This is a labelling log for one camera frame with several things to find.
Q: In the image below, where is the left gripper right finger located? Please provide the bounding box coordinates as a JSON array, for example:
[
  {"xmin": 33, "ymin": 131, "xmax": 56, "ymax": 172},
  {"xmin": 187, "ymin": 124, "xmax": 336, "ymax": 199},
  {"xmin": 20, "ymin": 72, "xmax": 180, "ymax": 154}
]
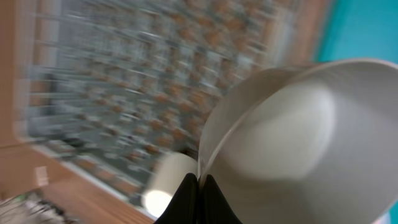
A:
[{"xmin": 198, "ymin": 175, "xmax": 242, "ymax": 224}]

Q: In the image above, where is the white paper cup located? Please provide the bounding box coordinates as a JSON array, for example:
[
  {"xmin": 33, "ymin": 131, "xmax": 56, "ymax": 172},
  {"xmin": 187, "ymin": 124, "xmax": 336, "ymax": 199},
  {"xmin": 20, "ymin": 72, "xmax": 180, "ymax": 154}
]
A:
[{"xmin": 141, "ymin": 152, "xmax": 198, "ymax": 218}]

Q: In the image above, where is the grey dishwasher rack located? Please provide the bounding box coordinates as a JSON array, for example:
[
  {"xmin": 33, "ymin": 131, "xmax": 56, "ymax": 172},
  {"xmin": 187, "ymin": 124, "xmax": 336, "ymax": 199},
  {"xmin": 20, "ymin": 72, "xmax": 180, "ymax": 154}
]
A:
[{"xmin": 18, "ymin": 0, "xmax": 304, "ymax": 212}]

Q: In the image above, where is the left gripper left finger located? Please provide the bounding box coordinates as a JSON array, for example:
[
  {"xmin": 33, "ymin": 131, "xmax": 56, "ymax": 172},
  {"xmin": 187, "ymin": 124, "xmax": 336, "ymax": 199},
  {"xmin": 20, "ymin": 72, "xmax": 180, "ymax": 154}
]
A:
[{"xmin": 154, "ymin": 173, "xmax": 198, "ymax": 224}]

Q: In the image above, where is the grey bowl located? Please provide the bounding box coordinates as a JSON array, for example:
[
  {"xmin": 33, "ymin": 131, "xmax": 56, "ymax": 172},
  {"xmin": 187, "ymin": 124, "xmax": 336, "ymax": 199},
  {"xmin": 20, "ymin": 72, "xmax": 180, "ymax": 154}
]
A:
[{"xmin": 198, "ymin": 58, "xmax": 397, "ymax": 223}]

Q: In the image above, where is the teal plastic tray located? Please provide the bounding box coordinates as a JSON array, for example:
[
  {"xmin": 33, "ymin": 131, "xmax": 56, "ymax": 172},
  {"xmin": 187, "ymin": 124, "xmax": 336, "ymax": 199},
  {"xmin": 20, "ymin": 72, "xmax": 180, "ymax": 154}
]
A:
[{"xmin": 314, "ymin": 1, "xmax": 397, "ymax": 223}]

